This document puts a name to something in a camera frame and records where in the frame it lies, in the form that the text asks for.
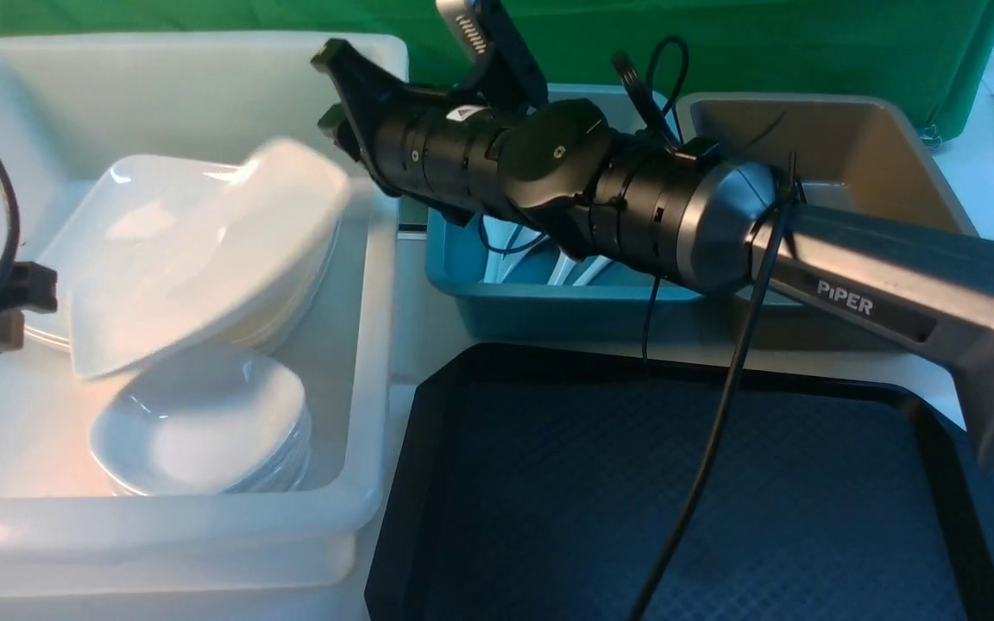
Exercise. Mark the stacked white small bowl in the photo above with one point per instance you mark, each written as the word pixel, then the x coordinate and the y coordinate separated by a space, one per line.
pixel 211 420

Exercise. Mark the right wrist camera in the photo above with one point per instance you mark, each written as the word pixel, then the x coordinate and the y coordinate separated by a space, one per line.
pixel 504 70

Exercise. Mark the green backdrop cloth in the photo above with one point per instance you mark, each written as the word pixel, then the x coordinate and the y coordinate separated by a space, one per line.
pixel 808 43

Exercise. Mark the large white rice plate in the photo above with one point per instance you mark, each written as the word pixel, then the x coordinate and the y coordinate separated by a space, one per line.
pixel 215 265

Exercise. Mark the top stacked white square plate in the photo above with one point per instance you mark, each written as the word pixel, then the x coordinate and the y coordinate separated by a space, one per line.
pixel 135 199

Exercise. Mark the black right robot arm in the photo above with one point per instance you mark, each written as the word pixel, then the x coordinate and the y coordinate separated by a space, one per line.
pixel 677 212

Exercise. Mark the brown plastic bin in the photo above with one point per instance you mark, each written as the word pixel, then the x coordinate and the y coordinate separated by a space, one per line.
pixel 854 153

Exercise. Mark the black serving tray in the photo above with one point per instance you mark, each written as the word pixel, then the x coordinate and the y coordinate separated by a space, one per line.
pixel 540 484

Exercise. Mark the teal plastic bin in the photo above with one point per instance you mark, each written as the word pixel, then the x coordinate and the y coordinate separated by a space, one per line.
pixel 525 308

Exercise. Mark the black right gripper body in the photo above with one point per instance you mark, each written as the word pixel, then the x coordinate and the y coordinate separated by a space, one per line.
pixel 381 121

